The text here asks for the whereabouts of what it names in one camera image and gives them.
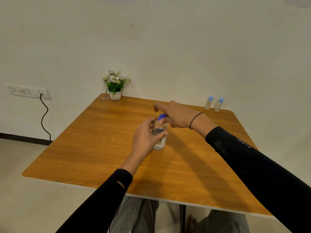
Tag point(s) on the person's right leg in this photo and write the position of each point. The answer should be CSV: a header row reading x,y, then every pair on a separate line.
x,y
223,222

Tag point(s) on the person's right hand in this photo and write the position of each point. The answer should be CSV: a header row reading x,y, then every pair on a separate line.
x,y
179,115

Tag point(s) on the person's right thumb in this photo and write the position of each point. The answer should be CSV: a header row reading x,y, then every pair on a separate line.
x,y
165,120

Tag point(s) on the clear plastic bottle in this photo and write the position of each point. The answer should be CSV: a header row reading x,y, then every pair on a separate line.
x,y
160,144

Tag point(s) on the dark table leg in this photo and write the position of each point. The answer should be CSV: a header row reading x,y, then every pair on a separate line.
x,y
182,218

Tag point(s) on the dark skirting board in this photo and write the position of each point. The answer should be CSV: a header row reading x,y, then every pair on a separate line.
x,y
24,139

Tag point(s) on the person's left hand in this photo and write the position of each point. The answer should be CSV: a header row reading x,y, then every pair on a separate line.
x,y
142,140

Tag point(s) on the person's right foot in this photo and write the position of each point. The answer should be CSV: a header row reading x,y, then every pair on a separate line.
x,y
191,224

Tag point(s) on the person's right forearm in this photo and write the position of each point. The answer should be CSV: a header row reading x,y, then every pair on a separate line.
x,y
255,172

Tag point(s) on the black wristband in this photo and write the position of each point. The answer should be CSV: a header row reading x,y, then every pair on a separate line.
x,y
193,120

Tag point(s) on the small clear bottle blue cap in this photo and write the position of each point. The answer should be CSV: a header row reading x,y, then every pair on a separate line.
x,y
218,105
209,103

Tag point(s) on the person's left forearm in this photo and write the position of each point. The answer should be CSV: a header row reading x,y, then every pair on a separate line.
x,y
102,203

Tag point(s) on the white flowers in white pot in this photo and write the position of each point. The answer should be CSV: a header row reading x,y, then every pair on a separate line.
x,y
114,87

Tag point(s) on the person's left thumb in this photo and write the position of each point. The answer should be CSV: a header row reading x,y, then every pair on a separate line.
x,y
160,137

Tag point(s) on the white wall socket panel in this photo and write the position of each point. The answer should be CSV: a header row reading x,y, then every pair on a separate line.
x,y
24,91

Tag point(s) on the person's left leg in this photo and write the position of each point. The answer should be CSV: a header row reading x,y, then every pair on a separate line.
x,y
136,215

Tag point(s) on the person's leg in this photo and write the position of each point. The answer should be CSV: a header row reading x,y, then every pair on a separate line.
x,y
223,222
136,215

